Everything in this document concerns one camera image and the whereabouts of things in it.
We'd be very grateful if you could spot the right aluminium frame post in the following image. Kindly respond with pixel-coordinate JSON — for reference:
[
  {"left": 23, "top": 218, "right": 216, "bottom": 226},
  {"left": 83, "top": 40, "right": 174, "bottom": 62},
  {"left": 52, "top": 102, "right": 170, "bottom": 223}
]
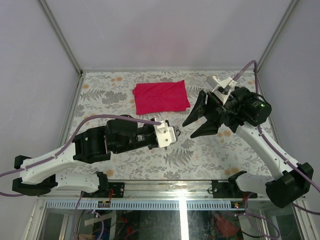
[{"left": 256, "top": 0, "right": 301, "bottom": 72}]

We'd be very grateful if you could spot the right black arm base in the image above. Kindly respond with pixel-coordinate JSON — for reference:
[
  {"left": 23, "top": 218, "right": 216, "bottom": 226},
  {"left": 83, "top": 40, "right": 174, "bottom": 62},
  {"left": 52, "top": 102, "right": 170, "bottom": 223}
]
[{"left": 211, "top": 170, "right": 258, "bottom": 199}]

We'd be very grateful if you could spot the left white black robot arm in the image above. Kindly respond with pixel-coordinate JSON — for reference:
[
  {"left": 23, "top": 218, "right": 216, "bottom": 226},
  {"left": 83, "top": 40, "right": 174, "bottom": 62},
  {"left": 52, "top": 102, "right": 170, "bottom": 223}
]
[{"left": 12, "top": 114, "right": 179, "bottom": 198}]

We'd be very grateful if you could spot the floral patterned table mat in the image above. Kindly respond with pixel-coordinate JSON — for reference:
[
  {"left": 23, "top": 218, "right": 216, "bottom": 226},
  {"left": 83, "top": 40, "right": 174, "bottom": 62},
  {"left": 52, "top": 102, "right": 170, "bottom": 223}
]
[{"left": 69, "top": 71, "right": 270, "bottom": 180}]

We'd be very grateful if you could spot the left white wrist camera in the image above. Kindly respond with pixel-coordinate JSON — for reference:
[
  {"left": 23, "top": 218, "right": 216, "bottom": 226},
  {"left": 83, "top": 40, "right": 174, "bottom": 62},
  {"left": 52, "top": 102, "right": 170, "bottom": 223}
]
[{"left": 151, "top": 118, "right": 178, "bottom": 148}]

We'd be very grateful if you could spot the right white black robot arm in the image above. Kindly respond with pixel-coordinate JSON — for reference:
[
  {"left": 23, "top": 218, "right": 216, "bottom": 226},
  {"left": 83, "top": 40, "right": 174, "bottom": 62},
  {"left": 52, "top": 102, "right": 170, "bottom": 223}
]
[{"left": 182, "top": 87, "right": 314, "bottom": 208}]

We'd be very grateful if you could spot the folded red cloth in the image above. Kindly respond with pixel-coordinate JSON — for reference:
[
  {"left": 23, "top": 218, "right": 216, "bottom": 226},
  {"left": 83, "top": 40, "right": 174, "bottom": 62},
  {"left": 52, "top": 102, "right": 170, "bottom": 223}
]
[{"left": 132, "top": 80, "right": 191, "bottom": 115}]

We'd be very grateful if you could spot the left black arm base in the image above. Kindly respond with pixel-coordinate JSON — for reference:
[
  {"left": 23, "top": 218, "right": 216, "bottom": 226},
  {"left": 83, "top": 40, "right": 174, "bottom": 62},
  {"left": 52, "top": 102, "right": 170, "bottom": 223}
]
[{"left": 93, "top": 172, "right": 125, "bottom": 199}]

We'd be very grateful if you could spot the aluminium frame post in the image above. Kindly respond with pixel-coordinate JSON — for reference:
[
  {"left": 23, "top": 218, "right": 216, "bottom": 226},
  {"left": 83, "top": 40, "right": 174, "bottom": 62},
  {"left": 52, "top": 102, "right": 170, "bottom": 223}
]
[
  {"left": 36, "top": 0, "right": 83, "bottom": 76},
  {"left": 256, "top": 0, "right": 301, "bottom": 72}
]

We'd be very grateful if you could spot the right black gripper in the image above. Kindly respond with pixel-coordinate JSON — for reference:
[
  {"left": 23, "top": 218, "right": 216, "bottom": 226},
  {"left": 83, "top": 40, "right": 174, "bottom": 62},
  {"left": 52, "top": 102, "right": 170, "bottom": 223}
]
[{"left": 182, "top": 87, "right": 253, "bottom": 139}]

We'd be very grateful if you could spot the white slotted cable duct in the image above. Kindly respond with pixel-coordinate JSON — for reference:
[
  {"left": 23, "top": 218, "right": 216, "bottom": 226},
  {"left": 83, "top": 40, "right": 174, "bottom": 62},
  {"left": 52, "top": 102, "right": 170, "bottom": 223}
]
[{"left": 46, "top": 199, "right": 234, "bottom": 211}]

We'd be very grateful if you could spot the left aluminium frame post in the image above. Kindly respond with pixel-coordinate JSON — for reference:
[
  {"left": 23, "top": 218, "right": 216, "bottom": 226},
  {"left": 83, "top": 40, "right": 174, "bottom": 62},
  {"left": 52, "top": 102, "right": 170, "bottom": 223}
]
[{"left": 36, "top": 0, "right": 83, "bottom": 76}]

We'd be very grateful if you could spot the aluminium mounting rail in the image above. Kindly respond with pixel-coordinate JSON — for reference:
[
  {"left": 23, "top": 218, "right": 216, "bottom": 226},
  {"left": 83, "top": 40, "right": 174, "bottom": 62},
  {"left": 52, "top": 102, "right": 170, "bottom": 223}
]
[{"left": 37, "top": 179, "right": 307, "bottom": 201}]

